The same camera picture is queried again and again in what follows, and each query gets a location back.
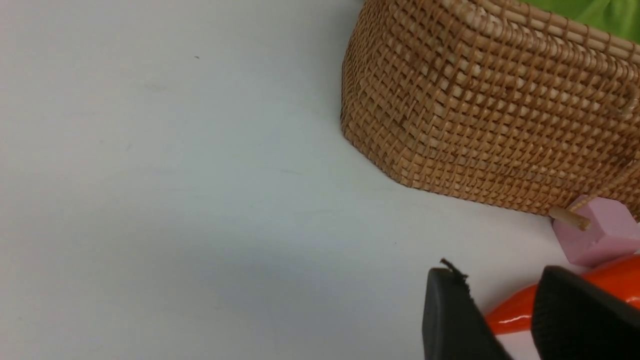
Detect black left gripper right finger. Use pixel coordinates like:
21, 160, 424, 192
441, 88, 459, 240
531, 266, 640, 360

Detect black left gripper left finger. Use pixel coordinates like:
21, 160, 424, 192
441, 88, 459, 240
422, 259, 512, 360

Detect orange carrot toy green leaves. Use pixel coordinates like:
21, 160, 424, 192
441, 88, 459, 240
485, 254, 640, 335

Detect pink foam cube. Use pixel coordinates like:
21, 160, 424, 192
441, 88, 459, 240
551, 197, 640, 268

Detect woven rattan basket green lining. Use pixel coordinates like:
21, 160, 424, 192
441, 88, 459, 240
340, 0, 640, 219

